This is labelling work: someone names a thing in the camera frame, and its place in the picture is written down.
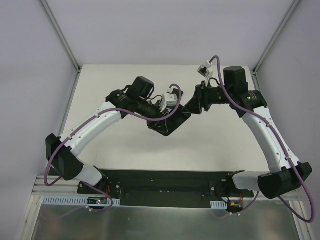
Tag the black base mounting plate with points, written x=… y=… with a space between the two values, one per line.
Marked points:
x=170 y=189

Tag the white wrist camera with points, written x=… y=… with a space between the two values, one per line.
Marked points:
x=206 y=70
x=169 y=99

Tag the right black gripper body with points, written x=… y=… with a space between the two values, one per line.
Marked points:
x=199 y=96

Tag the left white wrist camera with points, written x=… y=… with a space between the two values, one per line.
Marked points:
x=169 y=99

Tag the phone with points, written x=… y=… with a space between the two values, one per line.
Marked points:
x=178 y=118

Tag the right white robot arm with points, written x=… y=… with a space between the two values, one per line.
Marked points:
x=286 y=172

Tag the right white cable duct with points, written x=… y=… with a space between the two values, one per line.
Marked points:
x=218 y=205

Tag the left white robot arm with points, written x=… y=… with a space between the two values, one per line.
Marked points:
x=63 y=151

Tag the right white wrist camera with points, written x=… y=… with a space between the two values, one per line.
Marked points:
x=206 y=70

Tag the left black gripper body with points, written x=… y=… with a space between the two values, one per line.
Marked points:
x=160 y=115

